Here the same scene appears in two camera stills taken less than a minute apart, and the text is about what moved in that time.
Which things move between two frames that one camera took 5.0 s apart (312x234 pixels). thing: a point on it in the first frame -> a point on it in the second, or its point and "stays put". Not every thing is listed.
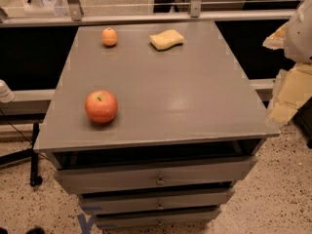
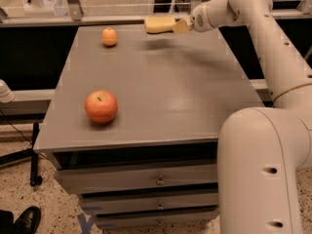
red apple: (101, 106) stays put
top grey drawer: (224, 173) stays put
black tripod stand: (32, 154) stays put
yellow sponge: (166, 39) -> (159, 23)
